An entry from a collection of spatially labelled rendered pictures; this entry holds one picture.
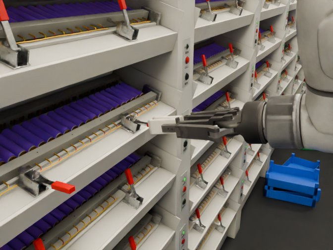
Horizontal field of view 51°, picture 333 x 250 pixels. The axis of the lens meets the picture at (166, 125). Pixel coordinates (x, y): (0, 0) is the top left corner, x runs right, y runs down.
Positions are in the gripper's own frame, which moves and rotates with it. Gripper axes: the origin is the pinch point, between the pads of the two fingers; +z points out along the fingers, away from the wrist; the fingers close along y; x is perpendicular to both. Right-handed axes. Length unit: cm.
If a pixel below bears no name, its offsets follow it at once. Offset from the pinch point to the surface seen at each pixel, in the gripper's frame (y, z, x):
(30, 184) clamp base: -27.7, 8.1, 0.5
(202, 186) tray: 42, 16, -37
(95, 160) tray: -14.3, 7.4, -1.6
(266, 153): 158, 24, -74
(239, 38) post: 88, 10, 8
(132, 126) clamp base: -1.0, 7.8, 0.2
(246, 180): 114, 25, -73
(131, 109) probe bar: 4.3, 10.9, 2.4
